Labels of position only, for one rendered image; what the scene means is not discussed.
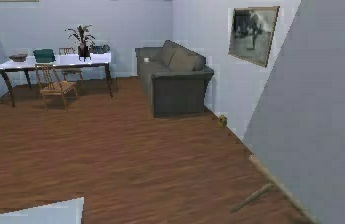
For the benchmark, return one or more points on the dark potted house plant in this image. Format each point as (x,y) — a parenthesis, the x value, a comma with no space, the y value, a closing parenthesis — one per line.
(82,40)

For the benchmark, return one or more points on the pale wooden stick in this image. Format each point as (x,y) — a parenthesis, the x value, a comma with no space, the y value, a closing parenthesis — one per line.
(251,197)

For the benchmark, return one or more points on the dark blue-grey low object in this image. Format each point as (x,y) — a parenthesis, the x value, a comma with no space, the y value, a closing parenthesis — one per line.
(100,49)

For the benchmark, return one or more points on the brown flat dish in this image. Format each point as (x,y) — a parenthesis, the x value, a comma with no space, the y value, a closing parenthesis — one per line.
(18,57)

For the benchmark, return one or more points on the small yellow round object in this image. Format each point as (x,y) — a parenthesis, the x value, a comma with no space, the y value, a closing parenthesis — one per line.
(222,120)

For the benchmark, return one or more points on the wooden slat chair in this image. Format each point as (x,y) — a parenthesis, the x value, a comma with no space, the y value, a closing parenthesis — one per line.
(69,68)
(55,85)

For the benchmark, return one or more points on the white top wooden table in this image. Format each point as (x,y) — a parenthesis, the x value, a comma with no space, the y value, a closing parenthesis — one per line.
(66,60)

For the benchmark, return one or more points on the small white cup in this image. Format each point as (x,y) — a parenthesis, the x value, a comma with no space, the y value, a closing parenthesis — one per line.
(146,60)

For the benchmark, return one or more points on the grey sofa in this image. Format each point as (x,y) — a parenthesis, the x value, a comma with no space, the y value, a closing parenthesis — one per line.
(176,83)

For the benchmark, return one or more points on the green folded cloth stack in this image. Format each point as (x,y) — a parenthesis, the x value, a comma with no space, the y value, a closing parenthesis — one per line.
(44,55)

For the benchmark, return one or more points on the framed dark picture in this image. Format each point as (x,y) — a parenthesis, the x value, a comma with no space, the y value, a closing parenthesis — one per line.
(252,35)

